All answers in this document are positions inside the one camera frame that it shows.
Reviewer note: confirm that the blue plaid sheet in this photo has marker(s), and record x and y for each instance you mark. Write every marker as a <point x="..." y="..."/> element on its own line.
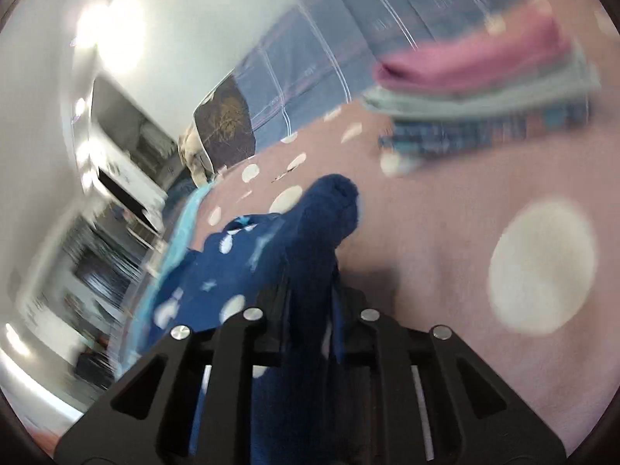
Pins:
<point x="315" y="58"/>

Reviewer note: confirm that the blue star-print fleece pajama top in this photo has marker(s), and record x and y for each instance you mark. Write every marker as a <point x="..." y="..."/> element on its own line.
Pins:
<point x="300" y="232"/>

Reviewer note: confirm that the light blue blanket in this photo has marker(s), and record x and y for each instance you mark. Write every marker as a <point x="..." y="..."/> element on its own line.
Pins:
<point x="186" y="218"/>

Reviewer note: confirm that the pink polka dot blanket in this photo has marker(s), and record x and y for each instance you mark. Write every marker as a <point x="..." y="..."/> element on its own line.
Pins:
<point x="460" y="193"/>

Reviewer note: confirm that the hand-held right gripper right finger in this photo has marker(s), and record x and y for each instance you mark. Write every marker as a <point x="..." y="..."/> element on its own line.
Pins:
<point x="378" y="348"/>

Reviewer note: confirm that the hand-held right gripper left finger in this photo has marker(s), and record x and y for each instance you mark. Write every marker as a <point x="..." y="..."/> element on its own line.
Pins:
<point x="242" y="348"/>

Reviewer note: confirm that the beige clothes pile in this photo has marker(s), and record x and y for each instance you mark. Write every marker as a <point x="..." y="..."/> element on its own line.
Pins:
<point x="193" y="155"/>

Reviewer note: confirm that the pink folded cloth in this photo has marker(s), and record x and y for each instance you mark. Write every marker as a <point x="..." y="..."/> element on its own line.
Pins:
<point x="465" y="58"/>

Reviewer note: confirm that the dark tree-print pillow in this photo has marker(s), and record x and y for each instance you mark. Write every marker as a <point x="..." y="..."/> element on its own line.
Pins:
<point x="225" y="123"/>

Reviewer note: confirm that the blue patterned folded cloth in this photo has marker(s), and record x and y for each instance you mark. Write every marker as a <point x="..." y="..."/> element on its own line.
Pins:
<point x="484" y="131"/>

